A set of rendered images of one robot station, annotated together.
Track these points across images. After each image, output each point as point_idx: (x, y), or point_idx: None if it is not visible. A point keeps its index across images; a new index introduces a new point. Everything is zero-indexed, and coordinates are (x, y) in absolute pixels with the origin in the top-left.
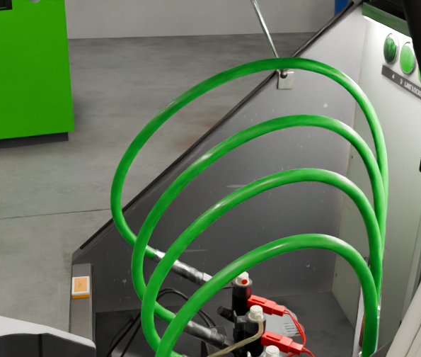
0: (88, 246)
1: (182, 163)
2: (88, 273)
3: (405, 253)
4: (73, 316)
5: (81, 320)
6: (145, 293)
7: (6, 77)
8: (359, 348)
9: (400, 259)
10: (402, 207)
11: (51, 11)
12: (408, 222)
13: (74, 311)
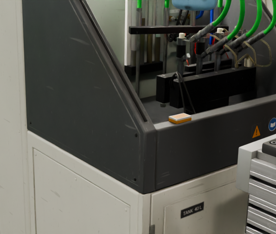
0: (146, 113)
1: (103, 33)
2: (161, 123)
3: (110, 28)
4: (204, 116)
5: (204, 114)
6: (261, 1)
7: None
8: (195, 26)
9: (107, 35)
10: (101, 9)
11: None
12: (108, 12)
13: (200, 117)
